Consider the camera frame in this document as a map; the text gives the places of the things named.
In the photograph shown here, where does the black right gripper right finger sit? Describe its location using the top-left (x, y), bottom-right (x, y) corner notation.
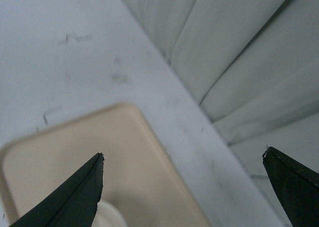
top-left (263, 147), bottom-right (319, 227)

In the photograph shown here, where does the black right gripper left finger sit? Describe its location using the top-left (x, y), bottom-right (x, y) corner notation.
top-left (11, 153), bottom-right (104, 227)

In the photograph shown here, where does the cream mug with black handle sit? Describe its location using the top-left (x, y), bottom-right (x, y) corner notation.
top-left (92, 200), bottom-right (128, 227)

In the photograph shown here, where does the beige rectangular plastic tray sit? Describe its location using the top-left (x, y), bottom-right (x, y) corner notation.
top-left (0, 104), bottom-right (210, 227)

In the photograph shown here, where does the pale green curtain backdrop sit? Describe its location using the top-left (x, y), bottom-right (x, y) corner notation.
top-left (115, 0), bottom-right (319, 227)

